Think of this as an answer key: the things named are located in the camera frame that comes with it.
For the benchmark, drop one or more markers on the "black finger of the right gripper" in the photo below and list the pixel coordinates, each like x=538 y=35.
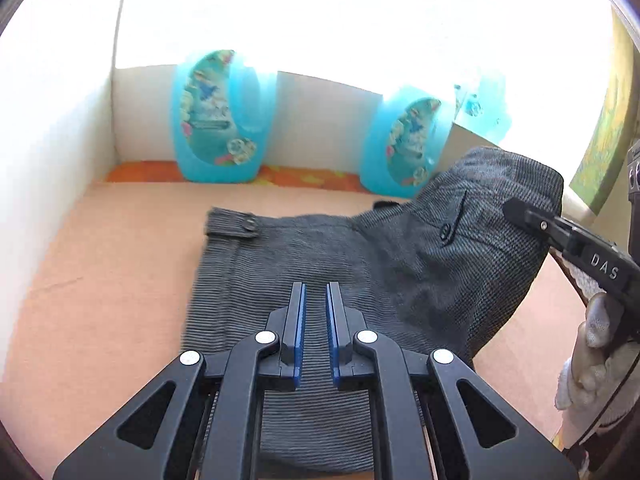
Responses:
x=559 y=232

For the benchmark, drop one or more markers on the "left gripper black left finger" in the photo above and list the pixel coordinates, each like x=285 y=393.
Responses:
x=201 y=415

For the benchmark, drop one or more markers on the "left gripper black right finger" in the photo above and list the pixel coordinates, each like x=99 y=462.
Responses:
x=433 y=417

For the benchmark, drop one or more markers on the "grey houndstooth pants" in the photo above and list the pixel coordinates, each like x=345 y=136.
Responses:
x=445 y=270

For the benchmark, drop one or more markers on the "right forearm dark sleeve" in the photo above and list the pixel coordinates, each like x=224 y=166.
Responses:
x=610 y=449

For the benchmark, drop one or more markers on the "right hand white glove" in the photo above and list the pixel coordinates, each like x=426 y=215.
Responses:
x=598 y=385

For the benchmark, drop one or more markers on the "blue bottle on windowsill left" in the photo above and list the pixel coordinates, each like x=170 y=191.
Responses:
x=482 y=109

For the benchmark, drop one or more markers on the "blue detergent bottle near pants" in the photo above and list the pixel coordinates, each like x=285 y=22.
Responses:
x=405 y=140

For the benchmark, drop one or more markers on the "blue detergent bottle far left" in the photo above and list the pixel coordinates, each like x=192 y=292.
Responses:
x=222 y=110

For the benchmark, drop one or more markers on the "green yellow wall painting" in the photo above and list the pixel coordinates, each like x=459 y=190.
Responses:
x=607 y=149

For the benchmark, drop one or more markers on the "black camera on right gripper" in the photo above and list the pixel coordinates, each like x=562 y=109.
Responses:
x=633 y=174

